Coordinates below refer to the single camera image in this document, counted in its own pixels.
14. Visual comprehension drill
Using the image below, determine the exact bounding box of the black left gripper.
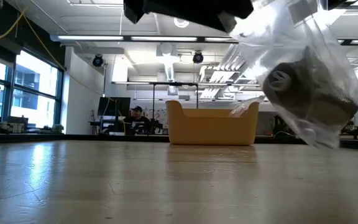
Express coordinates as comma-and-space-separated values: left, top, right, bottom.
122, 0, 255, 32

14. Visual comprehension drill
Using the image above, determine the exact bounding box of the round black ceiling spotlight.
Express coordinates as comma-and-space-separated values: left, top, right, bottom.
92, 54, 104, 68
192, 50, 205, 65

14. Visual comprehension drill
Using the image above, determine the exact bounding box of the long ceiling light strip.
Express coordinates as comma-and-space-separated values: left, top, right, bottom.
49, 34, 358, 45

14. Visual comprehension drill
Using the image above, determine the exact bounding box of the yellow plastic basket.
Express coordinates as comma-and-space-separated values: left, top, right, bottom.
165, 100, 260, 147

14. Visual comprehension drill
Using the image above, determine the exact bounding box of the person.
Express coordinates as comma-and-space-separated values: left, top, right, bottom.
124, 105, 152, 136

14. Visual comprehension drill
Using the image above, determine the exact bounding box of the black computer monitor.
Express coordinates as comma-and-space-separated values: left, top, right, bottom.
97, 96, 132, 118

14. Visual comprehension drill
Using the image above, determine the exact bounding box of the small green plant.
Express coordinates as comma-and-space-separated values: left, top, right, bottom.
42, 124, 65, 133

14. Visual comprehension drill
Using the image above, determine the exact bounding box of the white cable coil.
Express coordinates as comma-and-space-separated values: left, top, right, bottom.
173, 16, 191, 29

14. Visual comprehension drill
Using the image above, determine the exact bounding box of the silver ventilation duct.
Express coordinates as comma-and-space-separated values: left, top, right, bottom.
197, 43, 262, 101

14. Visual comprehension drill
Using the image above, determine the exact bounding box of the black metal camera stand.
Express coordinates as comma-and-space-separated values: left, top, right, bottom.
152, 82, 200, 110

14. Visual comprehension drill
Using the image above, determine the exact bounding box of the window with dark frame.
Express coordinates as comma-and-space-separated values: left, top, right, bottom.
0, 49, 65, 126

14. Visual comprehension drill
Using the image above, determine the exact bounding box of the black metal table frame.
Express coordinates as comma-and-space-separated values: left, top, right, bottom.
0, 133, 358, 152

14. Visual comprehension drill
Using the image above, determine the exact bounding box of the yellow hanging cable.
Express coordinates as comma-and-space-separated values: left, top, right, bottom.
0, 8, 67, 71

